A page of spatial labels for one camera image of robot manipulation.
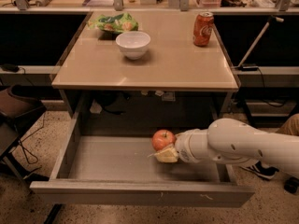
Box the open grey metal drawer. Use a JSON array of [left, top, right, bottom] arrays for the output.
[[31, 105, 254, 207]]

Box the green chip bag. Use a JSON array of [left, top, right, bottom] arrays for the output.
[[87, 12, 139, 34]]

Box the white ceramic bowl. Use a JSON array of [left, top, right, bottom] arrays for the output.
[[116, 31, 150, 60]]

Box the white pole stick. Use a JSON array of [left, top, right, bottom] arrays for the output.
[[235, 16, 284, 70]]

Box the black white sneaker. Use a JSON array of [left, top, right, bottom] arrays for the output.
[[244, 161, 278, 181]]

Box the black power adapter left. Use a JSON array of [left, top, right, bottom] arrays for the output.
[[0, 63, 20, 73]]

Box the beige top cabinet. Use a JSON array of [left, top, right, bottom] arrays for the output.
[[52, 9, 239, 94]]

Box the red apple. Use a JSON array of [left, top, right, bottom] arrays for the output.
[[151, 130, 177, 151]]

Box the orange soda can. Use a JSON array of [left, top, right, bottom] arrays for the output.
[[193, 11, 214, 47]]

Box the dark office chair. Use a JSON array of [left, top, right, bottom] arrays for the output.
[[0, 85, 49, 183]]

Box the tan trouser leg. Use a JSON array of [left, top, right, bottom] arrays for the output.
[[277, 114, 299, 136]]

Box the black device on shelf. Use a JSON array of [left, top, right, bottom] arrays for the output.
[[240, 63, 259, 71]]

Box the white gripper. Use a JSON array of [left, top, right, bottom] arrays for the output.
[[149, 129, 209, 163]]

